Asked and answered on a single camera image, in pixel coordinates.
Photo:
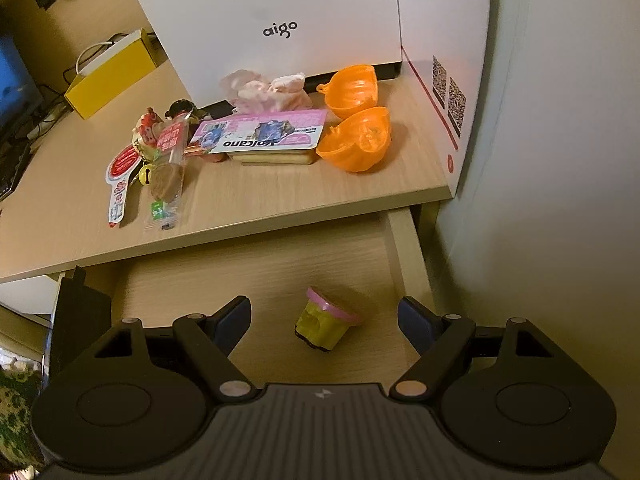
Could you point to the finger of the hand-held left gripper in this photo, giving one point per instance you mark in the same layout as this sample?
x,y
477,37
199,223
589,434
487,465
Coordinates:
x,y
82,305

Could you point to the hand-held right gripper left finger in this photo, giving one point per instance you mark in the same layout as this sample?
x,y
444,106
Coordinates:
x,y
235,321

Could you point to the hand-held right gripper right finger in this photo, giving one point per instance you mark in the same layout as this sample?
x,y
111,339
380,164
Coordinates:
x,y
415,322

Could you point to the wooden drawer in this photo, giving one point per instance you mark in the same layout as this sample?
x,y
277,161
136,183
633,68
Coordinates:
x,y
225,270

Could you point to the yellow toy cup pink rim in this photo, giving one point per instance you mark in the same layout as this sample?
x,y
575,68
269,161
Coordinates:
x,y
320,325

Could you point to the round red label tag packet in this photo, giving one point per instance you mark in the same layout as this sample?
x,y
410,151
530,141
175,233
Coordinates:
x,y
120,165

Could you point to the clear snack packet red label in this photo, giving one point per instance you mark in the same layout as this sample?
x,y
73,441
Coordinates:
x,y
167,180

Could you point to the orange pumpkin capsule half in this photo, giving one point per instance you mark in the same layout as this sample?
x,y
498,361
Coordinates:
x,y
355,145
350,90

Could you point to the golden biscuit packet pink label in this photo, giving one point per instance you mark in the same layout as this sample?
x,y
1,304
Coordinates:
x,y
260,132

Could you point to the green patterned cloth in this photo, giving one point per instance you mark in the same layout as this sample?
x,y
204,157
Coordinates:
x,y
17,410

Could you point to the small gold bell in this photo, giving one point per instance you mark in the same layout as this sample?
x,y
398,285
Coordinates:
x,y
146,176

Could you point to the black keyboard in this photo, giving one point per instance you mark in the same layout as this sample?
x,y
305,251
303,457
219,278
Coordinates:
x,y
10,170

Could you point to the yellow box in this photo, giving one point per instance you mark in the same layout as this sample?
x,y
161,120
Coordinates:
x,y
110,87

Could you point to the pink plush toy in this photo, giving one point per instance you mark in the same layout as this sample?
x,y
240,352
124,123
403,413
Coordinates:
x,y
260,92

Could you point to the dark computer monitor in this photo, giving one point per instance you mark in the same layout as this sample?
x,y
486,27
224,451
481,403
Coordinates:
x,y
15,80

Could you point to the large white cardboard box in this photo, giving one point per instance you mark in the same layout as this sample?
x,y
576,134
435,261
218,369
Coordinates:
x,y
300,0

